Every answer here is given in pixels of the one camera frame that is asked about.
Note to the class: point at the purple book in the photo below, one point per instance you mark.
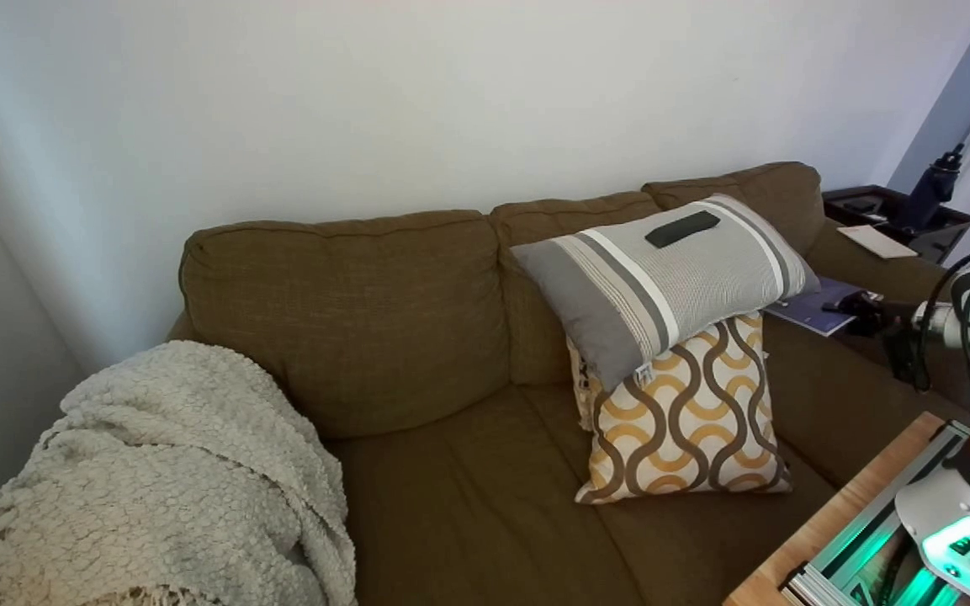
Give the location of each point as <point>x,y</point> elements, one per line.
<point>806,315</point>

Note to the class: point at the brown fabric sofa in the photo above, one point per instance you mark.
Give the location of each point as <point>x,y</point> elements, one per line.
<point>417,337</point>

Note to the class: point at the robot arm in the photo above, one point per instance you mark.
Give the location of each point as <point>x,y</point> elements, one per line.
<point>964,513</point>

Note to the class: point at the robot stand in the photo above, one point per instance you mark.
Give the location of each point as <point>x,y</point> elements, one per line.
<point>838,513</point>

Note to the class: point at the cream knitted blanket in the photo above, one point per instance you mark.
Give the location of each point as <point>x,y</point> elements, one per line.
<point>173,471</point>

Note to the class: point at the white paper booklet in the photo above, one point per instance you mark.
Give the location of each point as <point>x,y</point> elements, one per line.
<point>877,241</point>

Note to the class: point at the yellow brown wave-pattern pillow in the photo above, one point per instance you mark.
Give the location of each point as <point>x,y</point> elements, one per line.
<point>686,421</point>

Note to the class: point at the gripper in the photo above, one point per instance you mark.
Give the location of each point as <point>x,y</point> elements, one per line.
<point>887,317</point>

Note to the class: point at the black remote control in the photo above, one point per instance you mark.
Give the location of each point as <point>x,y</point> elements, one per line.
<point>681,229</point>

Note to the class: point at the grey striped pillow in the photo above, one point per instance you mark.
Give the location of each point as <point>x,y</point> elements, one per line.
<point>670,286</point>

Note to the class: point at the dark side table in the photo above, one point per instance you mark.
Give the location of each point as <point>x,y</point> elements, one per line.
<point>947,225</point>

